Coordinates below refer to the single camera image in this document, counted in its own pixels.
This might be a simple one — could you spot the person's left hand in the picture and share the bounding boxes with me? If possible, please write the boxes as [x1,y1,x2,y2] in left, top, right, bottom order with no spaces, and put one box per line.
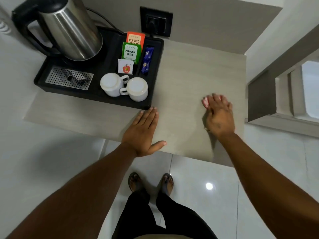
[121,107,167,158]

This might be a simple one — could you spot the person's right hand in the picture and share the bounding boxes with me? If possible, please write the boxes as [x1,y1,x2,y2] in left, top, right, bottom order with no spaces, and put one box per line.
[202,93,236,140]

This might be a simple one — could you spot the person's left forearm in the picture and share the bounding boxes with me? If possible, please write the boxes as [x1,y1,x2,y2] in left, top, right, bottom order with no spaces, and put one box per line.
[5,142,137,239]

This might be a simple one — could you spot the person's right forearm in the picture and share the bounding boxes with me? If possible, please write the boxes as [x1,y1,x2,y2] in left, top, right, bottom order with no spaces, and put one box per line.
[217,132,319,239]

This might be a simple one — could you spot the white ceramic cup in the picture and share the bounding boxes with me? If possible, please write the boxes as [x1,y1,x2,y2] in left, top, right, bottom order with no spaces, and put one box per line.
[119,77,149,102]
[100,73,130,98]

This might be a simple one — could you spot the person's right sandal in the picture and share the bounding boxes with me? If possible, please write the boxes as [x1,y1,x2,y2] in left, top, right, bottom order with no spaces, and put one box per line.
[160,173,174,197]

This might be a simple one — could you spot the person's sandal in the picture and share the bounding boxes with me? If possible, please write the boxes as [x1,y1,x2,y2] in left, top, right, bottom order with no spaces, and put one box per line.
[128,172,144,194]
[160,173,174,197]

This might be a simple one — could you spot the person's left sandal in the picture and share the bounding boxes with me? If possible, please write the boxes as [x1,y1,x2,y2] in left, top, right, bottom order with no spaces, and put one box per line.
[128,172,144,194]

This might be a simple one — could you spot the white sachet with red apple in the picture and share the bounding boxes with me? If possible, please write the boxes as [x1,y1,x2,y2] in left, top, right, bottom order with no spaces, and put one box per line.
[118,59,134,75]

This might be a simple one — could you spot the black plastic hospitality tray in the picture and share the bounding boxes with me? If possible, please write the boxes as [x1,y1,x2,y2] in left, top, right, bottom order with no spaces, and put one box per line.
[34,26,165,110]

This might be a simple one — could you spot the green tea sachet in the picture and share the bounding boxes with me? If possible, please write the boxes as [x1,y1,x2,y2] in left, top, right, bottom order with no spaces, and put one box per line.
[121,42,142,64]

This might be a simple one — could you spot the person's black trousers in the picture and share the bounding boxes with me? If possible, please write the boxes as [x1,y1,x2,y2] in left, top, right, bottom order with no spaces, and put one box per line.
[111,190,219,239]

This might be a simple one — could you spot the orange tea sachet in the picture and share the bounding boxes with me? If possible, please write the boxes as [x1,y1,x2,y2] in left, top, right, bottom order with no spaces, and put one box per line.
[126,31,145,50]

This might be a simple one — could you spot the perforated metal drip grid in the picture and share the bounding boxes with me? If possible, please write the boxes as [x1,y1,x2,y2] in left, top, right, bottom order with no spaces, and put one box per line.
[45,66,94,91]

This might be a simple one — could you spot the black power plug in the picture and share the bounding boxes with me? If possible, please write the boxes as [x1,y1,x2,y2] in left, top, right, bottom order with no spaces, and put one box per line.
[146,18,157,36]

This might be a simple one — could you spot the stainless steel electric kettle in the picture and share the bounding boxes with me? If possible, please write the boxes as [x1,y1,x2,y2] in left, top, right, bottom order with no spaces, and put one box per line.
[11,0,104,62]

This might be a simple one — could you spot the window with grey frame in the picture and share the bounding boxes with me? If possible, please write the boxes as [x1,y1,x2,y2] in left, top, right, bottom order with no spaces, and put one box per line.
[275,53,319,123]

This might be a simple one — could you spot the black wall socket plate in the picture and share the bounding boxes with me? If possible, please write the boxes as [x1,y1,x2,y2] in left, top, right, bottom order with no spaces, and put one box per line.
[140,6,173,38]

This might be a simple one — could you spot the black kettle power cable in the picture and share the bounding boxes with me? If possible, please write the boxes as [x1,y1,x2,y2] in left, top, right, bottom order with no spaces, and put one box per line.
[86,7,125,35]

